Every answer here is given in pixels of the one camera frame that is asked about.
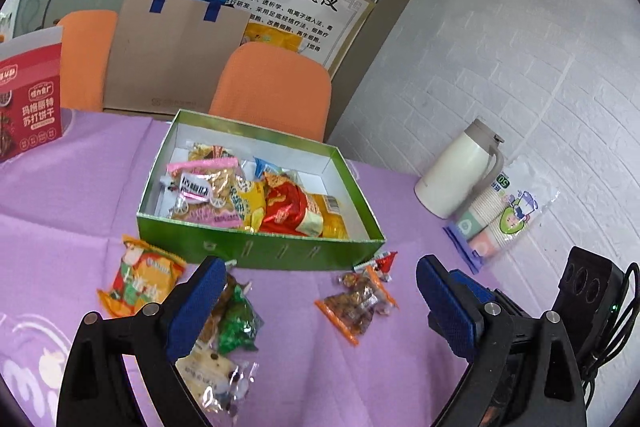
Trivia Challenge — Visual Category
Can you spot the orange green snack packet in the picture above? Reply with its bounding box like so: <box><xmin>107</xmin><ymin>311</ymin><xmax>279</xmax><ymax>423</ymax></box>
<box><xmin>96</xmin><ymin>235</ymin><xmax>186</xmax><ymax>319</ymax></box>

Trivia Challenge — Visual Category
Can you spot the clear cookie packet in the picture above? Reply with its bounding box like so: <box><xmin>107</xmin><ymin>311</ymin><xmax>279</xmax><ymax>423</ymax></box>
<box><xmin>175</xmin><ymin>341</ymin><xmax>259</xmax><ymax>421</ymax></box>

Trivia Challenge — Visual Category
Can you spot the dark green snack packet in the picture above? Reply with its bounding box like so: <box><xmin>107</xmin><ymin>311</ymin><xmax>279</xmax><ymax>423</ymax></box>
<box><xmin>217</xmin><ymin>286</ymin><xmax>264</xmax><ymax>355</ymax></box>

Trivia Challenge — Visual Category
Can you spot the red white triangular packet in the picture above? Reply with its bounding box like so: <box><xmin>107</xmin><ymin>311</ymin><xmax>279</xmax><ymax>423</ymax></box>
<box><xmin>352</xmin><ymin>251</ymin><xmax>397</xmax><ymax>282</ymax></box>

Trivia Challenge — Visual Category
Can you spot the clear orange nut packet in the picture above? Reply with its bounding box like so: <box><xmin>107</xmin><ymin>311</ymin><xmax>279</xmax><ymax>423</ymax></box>
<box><xmin>314</xmin><ymin>265</ymin><xmax>398</xmax><ymax>346</ymax></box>

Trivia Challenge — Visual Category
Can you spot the pink white snack packet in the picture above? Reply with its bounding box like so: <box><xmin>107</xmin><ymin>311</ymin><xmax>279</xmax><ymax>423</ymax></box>
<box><xmin>166</xmin><ymin>156</ymin><xmax>243</xmax><ymax>229</ymax></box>

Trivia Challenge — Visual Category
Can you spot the yellow snack packet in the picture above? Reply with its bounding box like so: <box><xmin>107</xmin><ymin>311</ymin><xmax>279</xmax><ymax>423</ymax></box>
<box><xmin>231</xmin><ymin>176</ymin><xmax>266</xmax><ymax>232</ymax></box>

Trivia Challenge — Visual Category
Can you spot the red snack packet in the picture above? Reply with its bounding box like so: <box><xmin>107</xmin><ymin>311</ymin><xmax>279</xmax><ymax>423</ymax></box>
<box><xmin>259</xmin><ymin>172</ymin><xmax>323</xmax><ymax>237</ymax></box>

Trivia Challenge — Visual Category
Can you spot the orange yellow cake packet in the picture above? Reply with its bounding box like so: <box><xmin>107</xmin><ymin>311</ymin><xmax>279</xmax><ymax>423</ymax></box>
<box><xmin>311</xmin><ymin>194</ymin><xmax>349</xmax><ymax>241</ymax></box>

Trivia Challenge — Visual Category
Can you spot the clear brown snack packet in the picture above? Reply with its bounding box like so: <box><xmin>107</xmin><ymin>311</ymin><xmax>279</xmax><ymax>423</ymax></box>
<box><xmin>198</xmin><ymin>273</ymin><xmax>238</xmax><ymax>343</ymax></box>

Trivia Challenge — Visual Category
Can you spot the paper cups package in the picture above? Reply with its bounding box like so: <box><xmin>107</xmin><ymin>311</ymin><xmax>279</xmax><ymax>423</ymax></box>
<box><xmin>444</xmin><ymin>155</ymin><xmax>560</xmax><ymax>274</ymax></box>

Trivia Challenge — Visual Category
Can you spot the purple tablecloth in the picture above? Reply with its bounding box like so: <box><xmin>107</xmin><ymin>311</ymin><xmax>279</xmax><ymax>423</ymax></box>
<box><xmin>0</xmin><ymin>106</ymin><xmax>561</xmax><ymax>427</ymax></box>

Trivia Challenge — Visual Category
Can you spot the white thermos jug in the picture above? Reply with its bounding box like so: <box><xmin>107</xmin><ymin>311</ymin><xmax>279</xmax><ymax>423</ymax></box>
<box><xmin>414</xmin><ymin>118</ymin><xmax>504</xmax><ymax>219</ymax></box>

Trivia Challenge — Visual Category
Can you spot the green white cardboard box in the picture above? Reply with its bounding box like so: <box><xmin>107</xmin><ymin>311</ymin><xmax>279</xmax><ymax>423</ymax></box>
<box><xmin>137</xmin><ymin>109</ymin><xmax>386</xmax><ymax>271</ymax></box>

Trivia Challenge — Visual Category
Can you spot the brown cardboard sheet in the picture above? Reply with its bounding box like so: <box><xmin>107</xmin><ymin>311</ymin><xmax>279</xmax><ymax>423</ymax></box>
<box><xmin>103</xmin><ymin>0</ymin><xmax>250</xmax><ymax>116</ymax></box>

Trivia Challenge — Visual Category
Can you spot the right orange chair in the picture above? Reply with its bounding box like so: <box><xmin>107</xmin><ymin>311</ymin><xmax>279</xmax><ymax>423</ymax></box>
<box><xmin>208</xmin><ymin>42</ymin><xmax>331</xmax><ymax>142</ymax></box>

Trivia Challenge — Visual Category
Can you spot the orange chair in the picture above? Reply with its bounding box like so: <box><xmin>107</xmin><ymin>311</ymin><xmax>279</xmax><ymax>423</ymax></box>
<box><xmin>208</xmin><ymin>42</ymin><xmax>331</xmax><ymax>142</ymax></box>
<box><xmin>58</xmin><ymin>10</ymin><xmax>118</xmax><ymax>112</ymax></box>

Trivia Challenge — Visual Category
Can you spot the red cracker box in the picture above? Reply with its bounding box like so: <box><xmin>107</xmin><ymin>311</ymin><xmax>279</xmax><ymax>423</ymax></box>
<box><xmin>0</xmin><ymin>26</ymin><xmax>63</xmax><ymax>161</ymax></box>

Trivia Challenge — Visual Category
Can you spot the left orange chair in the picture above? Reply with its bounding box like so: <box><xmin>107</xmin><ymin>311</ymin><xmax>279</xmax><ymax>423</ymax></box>
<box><xmin>58</xmin><ymin>10</ymin><xmax>118</xmax><ymax>112</ymax></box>

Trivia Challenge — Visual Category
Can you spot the white chinese text poster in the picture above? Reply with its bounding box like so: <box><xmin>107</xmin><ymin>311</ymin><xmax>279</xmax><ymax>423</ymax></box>
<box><xmin>229</xmin><ymin>0</ymin><xmax>374</xmax><ymax>72</ymax></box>

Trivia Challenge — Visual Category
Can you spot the black cable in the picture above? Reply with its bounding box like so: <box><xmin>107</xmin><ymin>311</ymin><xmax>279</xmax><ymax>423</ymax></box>
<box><xmin>579</xmin><ymin>261</ymin><xmax>640</xmax><ymax>408</ymax></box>

